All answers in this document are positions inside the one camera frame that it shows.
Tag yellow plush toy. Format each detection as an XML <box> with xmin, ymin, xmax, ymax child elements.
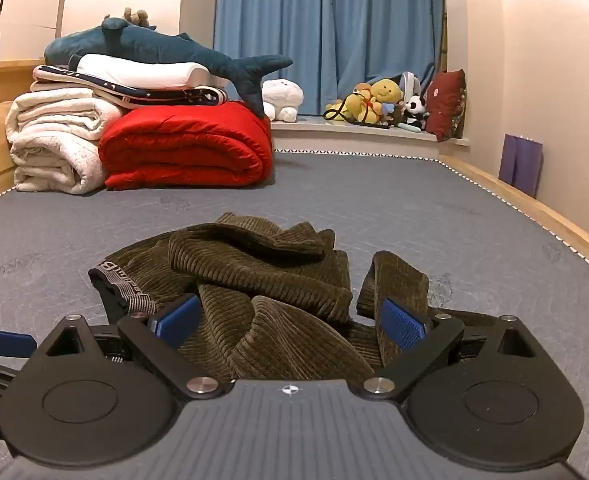
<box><xmin>325</xmin><ymin>79</ymin><xmax>403</xmax><ymax>123</ymax></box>

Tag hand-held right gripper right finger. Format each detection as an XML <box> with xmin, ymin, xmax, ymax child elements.
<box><xmin>362</xmin><ymin>297</ymin><xmax>539</xmax><ymax>402</ymax></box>

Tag white window sill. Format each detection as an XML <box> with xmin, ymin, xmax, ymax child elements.
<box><xmin>269</xmin><ymin>115</ymin><xmax>470</xmax><ymax>153</ymax></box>

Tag blue curtain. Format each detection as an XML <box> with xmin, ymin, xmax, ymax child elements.
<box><xmin>213</xmin><ymin>0</ymin><xmax>446</xmax><ymax>116</ymax></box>

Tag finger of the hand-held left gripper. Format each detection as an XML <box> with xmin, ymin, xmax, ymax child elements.
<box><xmin>0</xmin><ymin>325</ymin><xmax>38</xmax><ymax>386</ymax></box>

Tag panda plush toy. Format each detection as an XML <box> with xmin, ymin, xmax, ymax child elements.
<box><xmin>405</xmin><ymin>96</ymin><xmax>430</xmax><ymax>131</ymax></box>

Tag white pillow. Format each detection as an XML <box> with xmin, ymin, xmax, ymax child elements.
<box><xmin>77</xmin><ymin>54</ymin><xmax>210</xmax><ymax>92</ymax></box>

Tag purple box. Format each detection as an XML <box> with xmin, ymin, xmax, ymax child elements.
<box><xmin>499</xmin><ymin>134</ymin><xmax>544</xmax><ymax>198</ymax></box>

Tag white folded blanket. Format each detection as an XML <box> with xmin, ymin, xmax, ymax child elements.
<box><xmin>5</xmin><ymin>87</ymin><xmax>125</xmax><ymax>195</ymax></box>

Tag star printed folded blanket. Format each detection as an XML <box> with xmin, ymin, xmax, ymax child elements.
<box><xmin>33</xmin><ymin>65</ymin><xmax>228</xmax><ymax>108</ymax></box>

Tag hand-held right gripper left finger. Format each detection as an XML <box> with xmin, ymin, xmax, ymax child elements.
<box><xmin>37</xmin><ymin>294</ymin><xmax>235</xmax><ymax>402</ymax></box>

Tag wooden bed side rail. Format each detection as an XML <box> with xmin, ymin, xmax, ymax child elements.
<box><xmin>439</xmin><ymin>155</ymin><xmax>589</xmax><ymax>281</ymax></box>

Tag brown plush toy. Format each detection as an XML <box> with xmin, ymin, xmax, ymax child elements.
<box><xmin>123</xmin><ymin>7</ymin><xmax>156</xmax><ymax>28</ymax></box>

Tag white plush toy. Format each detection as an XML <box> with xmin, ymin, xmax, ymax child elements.
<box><xmin>261</xmin><ymin>79</ymin><xmax>304</xmax><ymax>123</ymax></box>

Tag blue shark plush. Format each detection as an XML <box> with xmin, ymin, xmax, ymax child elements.
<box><xmin>44</xmin><ymin>17</ymin><xmax>294</xmax><ymax>118</ymax></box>

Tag olive corduroy pants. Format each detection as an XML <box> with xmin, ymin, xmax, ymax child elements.
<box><xmin>88</xmin><ymin>212</ymin><xmax>475</xmax><ymax>386</ymax></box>

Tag dark red box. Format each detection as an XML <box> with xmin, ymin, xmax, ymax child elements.
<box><xmin>425</xmin><ymin>69</ymin><xmax>468</xmax><ymax>142</ymax></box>

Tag red folded quilt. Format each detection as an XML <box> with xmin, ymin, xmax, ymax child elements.
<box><xmin>98</xmin><ymin>101</ymin><xmax>274</xmax><ymax>191</ymax></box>

